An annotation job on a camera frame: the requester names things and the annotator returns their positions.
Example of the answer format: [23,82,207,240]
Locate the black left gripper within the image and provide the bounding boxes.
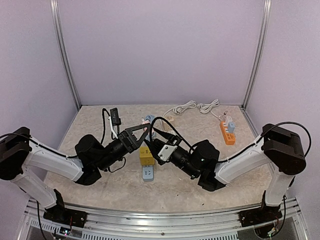
[95,123,152,172]

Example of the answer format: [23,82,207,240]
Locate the yellow cube socket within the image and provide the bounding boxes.
[139,146,155,166]

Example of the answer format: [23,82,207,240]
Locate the beige cube socket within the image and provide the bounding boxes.
[164,115,175,123]

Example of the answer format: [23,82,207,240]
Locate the orange power strip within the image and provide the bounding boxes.
[219,121,236,146]

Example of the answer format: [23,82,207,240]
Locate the blue usb charger plug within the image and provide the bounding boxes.
[227,121,236,134]

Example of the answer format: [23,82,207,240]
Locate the white power strip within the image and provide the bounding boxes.
[161,118,175,134]

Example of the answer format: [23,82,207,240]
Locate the blue power strip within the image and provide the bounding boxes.
[142,165,154,182]

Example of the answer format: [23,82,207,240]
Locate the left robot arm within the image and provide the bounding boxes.
[0,123,151,223]

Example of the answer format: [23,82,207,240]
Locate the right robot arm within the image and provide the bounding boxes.
[145,122,309,227]

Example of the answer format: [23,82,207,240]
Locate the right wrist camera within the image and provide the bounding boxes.
[154,134,182,162]

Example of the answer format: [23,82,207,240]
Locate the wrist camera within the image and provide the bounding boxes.
[154,134,182,162]
[108,107,122,140]

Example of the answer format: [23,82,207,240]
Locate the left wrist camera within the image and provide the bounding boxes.
[108,107,122,140]

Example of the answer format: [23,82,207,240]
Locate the white power strip cable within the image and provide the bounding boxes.
[163,100,197,117]

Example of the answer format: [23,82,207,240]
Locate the orange strip white cable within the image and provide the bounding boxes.
[196,98,223,120]

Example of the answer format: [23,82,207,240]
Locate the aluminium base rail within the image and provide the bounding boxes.
[23,197,308,240]

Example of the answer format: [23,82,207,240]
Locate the left aluminium frame post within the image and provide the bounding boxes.
[49,0,82,111]

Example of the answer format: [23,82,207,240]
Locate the aluminium frame post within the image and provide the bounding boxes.
[49,0,82,111]
[241,0,272,112]

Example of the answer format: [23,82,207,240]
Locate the right aluminium frame post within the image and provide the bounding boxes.
[241,0,272,112]

